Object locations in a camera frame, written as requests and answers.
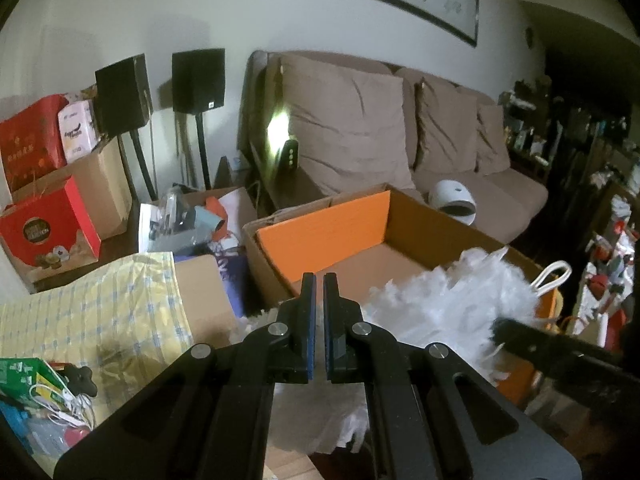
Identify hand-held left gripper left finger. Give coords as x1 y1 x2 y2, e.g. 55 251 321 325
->
52 272 317 480

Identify clear bottle with red cap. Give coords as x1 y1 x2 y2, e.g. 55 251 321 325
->
25 415 92 461

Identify open box of clutter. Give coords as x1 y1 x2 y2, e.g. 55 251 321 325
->
137 185 258 256

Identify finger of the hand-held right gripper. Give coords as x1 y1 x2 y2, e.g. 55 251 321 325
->
487 316 588 368

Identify white fluffy duster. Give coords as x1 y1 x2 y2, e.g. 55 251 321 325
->
240 246 573 453

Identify brown sofa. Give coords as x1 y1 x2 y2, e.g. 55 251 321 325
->
237 50 548 246

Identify brown cardboard box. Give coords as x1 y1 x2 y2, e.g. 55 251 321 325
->
10 137 133 241

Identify black star knob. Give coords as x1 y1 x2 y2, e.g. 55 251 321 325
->
62 366 98 395

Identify cluttered dark shelf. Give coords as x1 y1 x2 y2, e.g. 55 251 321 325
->
500 75 640 351

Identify cardboard box with orange flaps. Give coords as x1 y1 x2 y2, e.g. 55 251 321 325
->
242 182 561 406

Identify black lamp with bright light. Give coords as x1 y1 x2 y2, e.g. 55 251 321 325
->
265 110 301 171

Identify black speaker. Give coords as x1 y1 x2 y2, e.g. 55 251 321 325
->
171 48 226 115
95 54 152 136

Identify pink tissue pack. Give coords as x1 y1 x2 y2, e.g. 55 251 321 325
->
57 100 101 161

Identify yellow plaid tablecloth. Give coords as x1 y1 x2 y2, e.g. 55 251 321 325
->
0 252 196 461

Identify medium brown cushion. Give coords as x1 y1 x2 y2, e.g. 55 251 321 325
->
415 77 481 176

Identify white dome device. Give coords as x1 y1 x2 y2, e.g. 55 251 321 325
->
430 180 477 226

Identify black speaker stand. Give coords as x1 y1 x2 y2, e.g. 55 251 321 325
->
117 130 158 201
195 112 212 191

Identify red chocolate gift box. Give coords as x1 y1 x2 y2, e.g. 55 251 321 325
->
0 175 102 283

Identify large brown cushion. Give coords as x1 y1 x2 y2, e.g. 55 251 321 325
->
280 55 416 191

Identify purple printed book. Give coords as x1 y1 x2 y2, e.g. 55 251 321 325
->
215 250 251 318

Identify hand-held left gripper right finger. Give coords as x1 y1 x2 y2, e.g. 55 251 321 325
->
322 272 583 480

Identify small brown cushion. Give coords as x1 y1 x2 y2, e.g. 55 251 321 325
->
475 104 511 176

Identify green toothpaste box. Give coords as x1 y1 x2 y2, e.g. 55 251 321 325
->
0 357 71 411

